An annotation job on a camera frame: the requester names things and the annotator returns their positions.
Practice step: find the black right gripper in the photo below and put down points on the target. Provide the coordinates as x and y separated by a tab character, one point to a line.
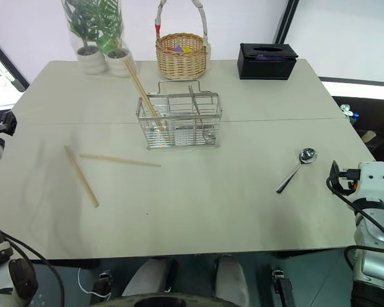
348	179

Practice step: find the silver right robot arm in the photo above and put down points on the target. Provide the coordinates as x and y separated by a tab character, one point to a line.
376	243

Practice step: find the silver metal spoon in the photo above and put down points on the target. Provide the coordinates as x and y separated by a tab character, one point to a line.
307	156

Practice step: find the wooden chopstick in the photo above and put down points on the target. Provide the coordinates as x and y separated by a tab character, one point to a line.
120	160
140	91
144	91
81	176

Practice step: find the potted plant in white pot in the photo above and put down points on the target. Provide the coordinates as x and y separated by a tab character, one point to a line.
118	60
89	57

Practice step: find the black tissue box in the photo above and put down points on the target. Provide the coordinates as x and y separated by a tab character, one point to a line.
265	62

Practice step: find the grey rounded robot leg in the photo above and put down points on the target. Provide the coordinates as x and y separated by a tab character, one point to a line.
232	278
147	278

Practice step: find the colourful pieces in basket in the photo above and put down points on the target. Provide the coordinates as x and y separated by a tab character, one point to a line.
180	49

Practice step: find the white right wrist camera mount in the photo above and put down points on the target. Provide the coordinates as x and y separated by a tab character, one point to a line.
376	176

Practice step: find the black window frame bar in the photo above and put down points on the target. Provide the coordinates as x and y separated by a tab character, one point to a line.
288	20

